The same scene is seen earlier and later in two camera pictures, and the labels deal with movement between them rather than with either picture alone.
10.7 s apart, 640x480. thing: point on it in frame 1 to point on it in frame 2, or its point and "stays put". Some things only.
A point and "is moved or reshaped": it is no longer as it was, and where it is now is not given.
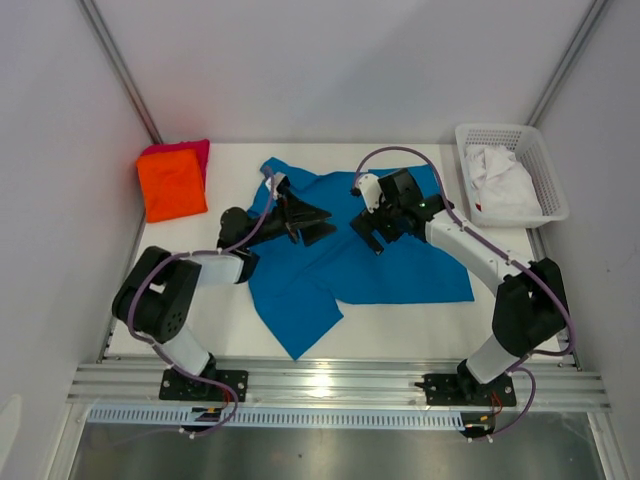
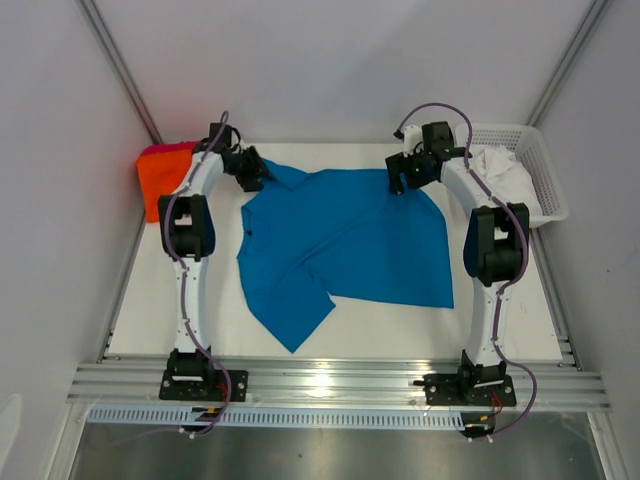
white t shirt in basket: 502,186 stays put
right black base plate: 447,389 stays put
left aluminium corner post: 94,16 stays put
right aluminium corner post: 588,24 stays put
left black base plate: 178,386 stays put
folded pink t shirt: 201,147 stays put
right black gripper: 365,224 to 399,164
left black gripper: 292,210 to 250,182
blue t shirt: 299,286 is moved or reshaped
